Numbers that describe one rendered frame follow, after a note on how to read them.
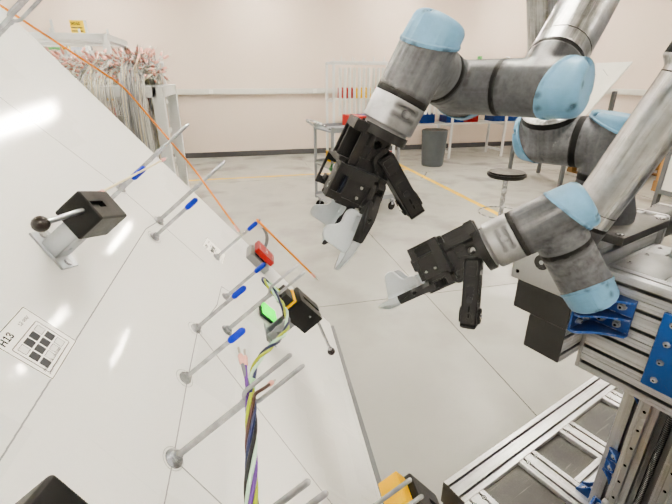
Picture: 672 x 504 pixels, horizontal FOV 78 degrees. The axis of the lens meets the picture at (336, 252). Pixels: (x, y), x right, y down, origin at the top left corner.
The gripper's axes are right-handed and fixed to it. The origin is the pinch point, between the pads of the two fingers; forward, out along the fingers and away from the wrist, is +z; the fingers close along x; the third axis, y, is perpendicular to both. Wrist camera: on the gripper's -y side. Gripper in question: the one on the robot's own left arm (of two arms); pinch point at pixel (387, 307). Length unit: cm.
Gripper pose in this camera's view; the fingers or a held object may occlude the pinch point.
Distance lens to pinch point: 75.7
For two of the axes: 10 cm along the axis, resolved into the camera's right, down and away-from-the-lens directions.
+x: -4.4, 0.2, -9.0
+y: -4.0, -9.0, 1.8
